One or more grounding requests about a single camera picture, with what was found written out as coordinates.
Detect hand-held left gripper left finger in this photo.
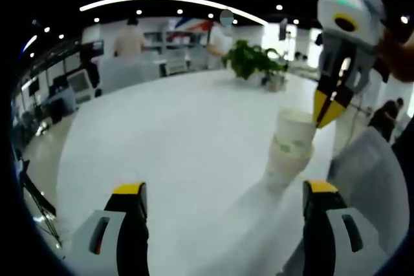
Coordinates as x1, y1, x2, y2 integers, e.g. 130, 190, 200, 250
71, 181, 150, 276

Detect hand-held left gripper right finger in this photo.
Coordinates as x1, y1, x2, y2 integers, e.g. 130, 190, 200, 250
302, 180, 389, 276

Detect glass bottle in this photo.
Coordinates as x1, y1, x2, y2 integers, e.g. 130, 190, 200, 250
265, 75, 287, 93

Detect grey chair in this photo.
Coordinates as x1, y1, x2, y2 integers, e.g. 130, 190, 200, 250
328, 126, 410, 254

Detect green potted plant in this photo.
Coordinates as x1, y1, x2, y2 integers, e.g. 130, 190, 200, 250
223, 39, 289, 91

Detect black tripod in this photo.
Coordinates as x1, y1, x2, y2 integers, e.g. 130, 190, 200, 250
19, 159, 64, 248

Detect white table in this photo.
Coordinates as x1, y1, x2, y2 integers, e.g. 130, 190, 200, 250
56, 69, 339, 276

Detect white office chair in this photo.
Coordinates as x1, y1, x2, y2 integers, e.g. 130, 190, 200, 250
66, 69, 98, 104

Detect grey partition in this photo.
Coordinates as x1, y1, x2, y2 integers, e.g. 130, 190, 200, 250
98, 56, 161, 94

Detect dark monitor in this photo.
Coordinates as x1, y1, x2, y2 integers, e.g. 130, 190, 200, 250
80, 39, 105, 56

